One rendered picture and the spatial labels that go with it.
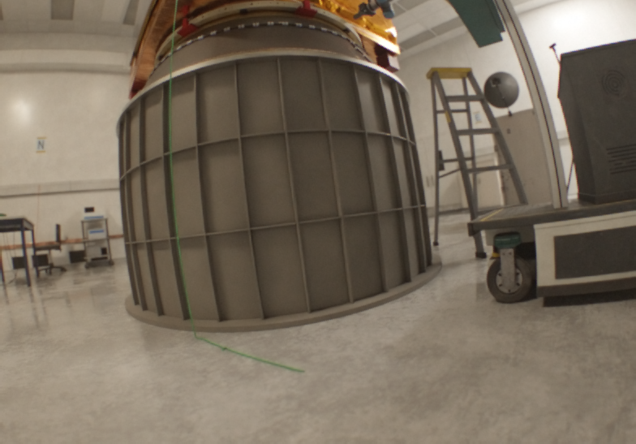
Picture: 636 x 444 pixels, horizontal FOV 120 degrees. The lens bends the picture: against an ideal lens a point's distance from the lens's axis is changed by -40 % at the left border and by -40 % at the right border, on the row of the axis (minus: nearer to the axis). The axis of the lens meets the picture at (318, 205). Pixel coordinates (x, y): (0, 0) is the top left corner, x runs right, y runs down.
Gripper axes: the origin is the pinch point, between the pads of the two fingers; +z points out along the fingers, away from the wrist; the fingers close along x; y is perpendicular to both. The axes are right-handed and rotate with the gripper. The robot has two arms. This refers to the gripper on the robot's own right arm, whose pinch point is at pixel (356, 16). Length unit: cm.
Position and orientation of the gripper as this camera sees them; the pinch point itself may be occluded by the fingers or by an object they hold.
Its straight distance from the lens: 229.1
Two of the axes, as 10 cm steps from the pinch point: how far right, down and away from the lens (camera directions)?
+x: 7.5, -0.7, 6.6
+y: 1.3, 9.9, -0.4
